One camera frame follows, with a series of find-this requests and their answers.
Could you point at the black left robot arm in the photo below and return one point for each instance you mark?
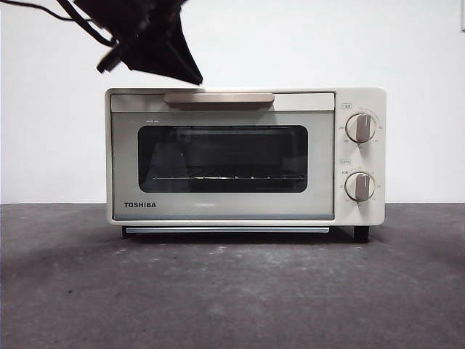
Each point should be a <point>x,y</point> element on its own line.
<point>127,14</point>

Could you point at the cream oven knob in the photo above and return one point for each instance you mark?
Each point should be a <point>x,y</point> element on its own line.
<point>360,128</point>
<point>359,187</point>

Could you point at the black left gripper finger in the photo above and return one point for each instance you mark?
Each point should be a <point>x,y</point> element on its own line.
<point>167,62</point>

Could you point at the metal crumb tray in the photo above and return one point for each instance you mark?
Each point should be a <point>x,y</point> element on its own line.
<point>225,229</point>

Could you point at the cream Toshiba toaster oven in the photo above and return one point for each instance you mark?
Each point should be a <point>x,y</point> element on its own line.
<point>357,156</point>

